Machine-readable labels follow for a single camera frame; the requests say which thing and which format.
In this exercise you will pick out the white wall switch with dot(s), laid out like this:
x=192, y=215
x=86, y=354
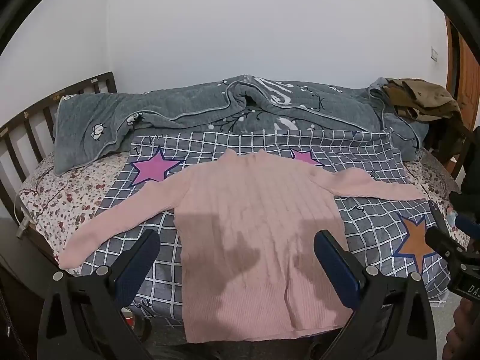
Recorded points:
x=435, y=54

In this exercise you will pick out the floral bed sheet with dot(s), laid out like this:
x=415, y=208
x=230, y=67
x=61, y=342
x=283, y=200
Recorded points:
x=67, y=195

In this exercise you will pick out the brown clothes pile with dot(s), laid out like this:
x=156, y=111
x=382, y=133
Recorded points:
x=423, y=95

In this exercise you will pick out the dark wooden chair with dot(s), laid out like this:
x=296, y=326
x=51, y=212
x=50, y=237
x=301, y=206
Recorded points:
x=450, y=146

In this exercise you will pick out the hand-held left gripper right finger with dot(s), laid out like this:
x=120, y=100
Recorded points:
x=332, y=258

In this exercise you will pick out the wooden door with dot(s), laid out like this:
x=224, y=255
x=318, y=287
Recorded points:
x=468, y=75

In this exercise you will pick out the dark bedside cabinet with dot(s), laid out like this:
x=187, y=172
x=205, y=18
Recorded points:
x=18, y=292

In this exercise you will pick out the grey checked blanket with stars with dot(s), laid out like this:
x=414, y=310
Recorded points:
x=356, y=150

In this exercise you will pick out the pink ribbed knit sweater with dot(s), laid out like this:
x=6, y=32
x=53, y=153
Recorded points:
x=243, y=213

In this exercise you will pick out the person's right hand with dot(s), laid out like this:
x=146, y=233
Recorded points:
x=463, y=330

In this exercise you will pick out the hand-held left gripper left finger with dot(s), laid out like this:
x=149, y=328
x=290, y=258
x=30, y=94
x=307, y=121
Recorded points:
x=140, y=258

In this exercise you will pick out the grey-green fleece quilt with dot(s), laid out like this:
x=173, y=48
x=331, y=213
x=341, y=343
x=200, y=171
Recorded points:
x=180, y=108

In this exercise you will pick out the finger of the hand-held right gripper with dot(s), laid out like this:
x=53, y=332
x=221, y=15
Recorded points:
x=467, y=223
x=442, y=243

